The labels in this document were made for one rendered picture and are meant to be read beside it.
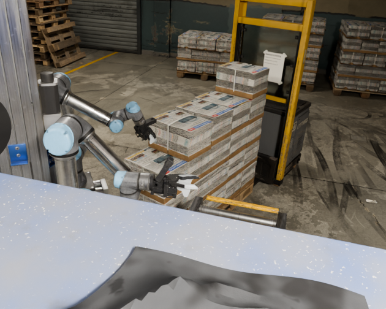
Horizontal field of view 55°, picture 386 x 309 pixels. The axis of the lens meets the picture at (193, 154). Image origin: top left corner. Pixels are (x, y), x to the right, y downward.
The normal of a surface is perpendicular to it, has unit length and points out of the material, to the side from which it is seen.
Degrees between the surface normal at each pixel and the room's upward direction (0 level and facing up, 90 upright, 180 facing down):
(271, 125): 90
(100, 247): 0
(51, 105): 90
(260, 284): 13
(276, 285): 5
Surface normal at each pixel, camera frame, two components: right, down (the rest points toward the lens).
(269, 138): -0.58, 0.33
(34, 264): 0.05, -0.89
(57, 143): -0.06, 0.33
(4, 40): 0.37, 0.44
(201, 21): -0.26, 0.42
